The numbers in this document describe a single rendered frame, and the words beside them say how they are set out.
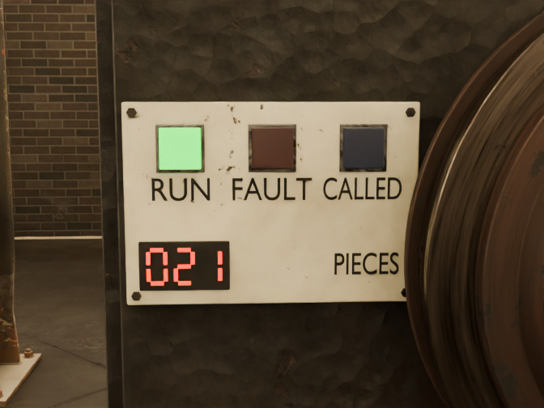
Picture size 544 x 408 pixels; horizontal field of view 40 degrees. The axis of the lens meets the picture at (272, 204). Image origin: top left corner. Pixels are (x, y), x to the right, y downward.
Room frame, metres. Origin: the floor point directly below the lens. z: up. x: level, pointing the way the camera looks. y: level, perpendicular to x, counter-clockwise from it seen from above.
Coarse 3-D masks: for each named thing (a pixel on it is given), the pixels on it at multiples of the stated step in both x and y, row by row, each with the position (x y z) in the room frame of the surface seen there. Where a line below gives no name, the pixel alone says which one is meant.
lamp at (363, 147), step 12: (348, 132) 0.65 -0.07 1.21; (360, 132) 0.65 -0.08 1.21; (372, 132) 0.65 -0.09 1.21; (384, 132) 0.65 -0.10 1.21; (348, 144) 0.65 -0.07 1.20; (360, 144) 0.65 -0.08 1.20; (372, 144) 0.65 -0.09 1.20; (384, 144) 0.65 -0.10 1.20; (348, 156) 0.65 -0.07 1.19; (360, 156) 0.65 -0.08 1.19; (372, 156) 0.65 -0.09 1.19; (384, 156) 0.65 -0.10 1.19
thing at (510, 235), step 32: (512, 160) 0.52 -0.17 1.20; (512, 192) 0.51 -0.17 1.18; (512, 224) 0.51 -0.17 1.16; (480, 256) 0.52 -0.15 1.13; (512, 256) 0.51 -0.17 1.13; (480, 288) 0.52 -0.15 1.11; (512, 288) 0.51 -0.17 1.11; (480, 320) 0.52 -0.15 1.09; (512, 320) 0.51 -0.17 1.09; (512, 352) 0.51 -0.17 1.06; (512, 384) 0.51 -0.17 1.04
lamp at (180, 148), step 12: (168, 132) 0.64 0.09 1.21; (180, 132) 0.64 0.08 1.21; (192, 132) 0.64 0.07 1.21; (168, 144) 0.64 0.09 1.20; (180, 144) 0.64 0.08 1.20; (192, 144) 0.65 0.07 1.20; (168, 156) 0.64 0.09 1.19; (180, 156) 0.64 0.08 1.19; (192, 156) 0.64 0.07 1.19; (168, 168) 0.64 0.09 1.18; (180, 168) 0.64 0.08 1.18; (192, 168) 0.65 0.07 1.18
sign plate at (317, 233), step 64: (128, 128) 0.65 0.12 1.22; (320, 128) 0.66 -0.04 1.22; (128, 192) 0.65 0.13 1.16; (192, 192) 0.65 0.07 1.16; (256, 192) 0.65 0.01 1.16; (320, 192) 0.66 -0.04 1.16; (384, 192) 0.66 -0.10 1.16; (128, 256) 0.65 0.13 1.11; (256, 256) 0.65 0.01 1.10; (320, 256) 0.66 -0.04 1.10; (384, 256) 0.66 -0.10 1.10
